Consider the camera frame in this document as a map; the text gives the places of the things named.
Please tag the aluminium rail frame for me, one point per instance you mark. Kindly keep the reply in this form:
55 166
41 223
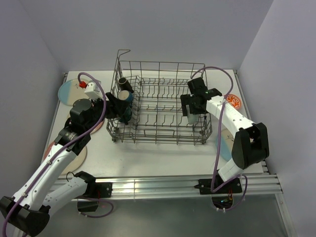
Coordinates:
150 170

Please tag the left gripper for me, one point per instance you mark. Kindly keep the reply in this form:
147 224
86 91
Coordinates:
117 111

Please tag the pink cream plate near edge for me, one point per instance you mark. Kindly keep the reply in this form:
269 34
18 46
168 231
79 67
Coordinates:
75 164

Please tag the dark blue mug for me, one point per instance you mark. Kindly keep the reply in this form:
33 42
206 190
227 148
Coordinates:
126 95

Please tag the pink and cream plate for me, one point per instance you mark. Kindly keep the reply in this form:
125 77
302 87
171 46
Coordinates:
93 131

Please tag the orange patterned bowl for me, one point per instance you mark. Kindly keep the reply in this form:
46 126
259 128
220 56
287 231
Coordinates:
235 101

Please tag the grey wire dish rack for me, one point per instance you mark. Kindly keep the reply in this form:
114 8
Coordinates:
156 113

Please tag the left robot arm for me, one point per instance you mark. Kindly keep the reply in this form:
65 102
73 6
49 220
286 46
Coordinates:
31 207

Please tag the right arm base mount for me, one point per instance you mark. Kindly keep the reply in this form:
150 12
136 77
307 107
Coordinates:
224 198

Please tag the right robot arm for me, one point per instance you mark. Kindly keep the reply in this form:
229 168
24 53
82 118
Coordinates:
250 144

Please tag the light green bowl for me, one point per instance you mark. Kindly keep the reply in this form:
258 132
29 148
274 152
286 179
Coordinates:
192 119

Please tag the blue and cream plate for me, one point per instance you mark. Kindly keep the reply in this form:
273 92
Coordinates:
70 92

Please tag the blue cream plate right side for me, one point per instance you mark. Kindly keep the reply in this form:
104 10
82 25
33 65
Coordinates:
226 145

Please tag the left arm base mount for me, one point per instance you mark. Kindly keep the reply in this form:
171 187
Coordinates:
102 190

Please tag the dark green mug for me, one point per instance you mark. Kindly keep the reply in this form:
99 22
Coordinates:
126 117

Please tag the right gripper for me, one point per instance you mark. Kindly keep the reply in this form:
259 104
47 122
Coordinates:
186 99

